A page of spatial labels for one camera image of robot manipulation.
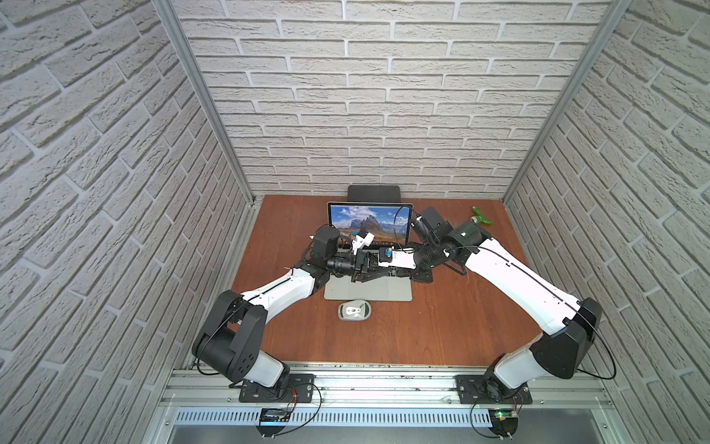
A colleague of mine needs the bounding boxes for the white perforated vent strip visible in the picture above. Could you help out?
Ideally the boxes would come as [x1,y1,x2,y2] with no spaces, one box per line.
[174,407,492,428]

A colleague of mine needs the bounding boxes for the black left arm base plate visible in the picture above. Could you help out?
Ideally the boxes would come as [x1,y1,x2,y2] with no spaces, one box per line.
[239,373,315,403]

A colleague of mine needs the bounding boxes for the right controller board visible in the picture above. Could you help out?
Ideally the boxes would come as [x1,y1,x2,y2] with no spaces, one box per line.
[488,410,519,440]

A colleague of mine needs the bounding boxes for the black plastic tool case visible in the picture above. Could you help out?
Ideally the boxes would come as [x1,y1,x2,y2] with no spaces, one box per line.
[347,184,401,204]

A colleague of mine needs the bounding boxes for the silver laptop with black keys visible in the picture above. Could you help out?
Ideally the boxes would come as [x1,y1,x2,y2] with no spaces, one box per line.
[325,203,412,303]

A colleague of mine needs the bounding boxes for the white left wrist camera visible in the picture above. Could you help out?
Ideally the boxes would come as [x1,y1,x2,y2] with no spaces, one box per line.
[351,231,375,255]

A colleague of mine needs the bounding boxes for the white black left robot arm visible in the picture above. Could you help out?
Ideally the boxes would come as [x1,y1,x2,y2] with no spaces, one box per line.
[192,225,413,390]

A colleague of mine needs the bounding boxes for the grey wireless mouse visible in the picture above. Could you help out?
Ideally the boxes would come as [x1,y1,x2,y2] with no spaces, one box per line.
[338,300,373,322]

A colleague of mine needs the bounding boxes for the aluminium corner post left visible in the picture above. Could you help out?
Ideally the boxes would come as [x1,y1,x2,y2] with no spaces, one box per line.
[153,0,255,205]

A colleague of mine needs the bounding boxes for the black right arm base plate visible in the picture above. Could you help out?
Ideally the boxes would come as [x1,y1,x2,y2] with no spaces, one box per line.
[455,375,533,407]

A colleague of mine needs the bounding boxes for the left controller board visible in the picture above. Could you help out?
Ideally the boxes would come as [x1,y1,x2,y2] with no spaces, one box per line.
[256,408,293,438]

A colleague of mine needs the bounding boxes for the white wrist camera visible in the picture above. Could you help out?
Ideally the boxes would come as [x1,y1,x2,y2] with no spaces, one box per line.
[351,231,375,255]
[378,248,417,269]

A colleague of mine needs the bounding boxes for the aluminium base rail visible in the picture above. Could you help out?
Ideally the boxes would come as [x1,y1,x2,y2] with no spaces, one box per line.
[158,362,613,410]

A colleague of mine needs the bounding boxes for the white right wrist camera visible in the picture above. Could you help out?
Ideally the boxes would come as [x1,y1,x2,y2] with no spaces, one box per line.
[378,248,417,269]

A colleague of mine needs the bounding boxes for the controller board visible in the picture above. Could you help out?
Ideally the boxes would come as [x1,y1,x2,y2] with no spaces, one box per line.
[256,408,293,438]
[488,410,519,440]

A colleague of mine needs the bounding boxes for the aluminium corner post right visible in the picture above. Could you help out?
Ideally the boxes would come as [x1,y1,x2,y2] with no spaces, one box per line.
[501,0,632,205]

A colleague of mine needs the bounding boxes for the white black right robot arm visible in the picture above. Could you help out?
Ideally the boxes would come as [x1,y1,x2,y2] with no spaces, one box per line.
[409,207,610,401]

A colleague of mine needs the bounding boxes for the aluminium corner post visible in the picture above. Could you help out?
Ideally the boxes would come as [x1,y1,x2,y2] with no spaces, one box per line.
[153,0,255,205]
[501,0,632,205]

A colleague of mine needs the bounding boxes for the green hose nozzle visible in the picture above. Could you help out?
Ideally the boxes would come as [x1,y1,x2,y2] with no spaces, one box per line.
[471,206,493,226]

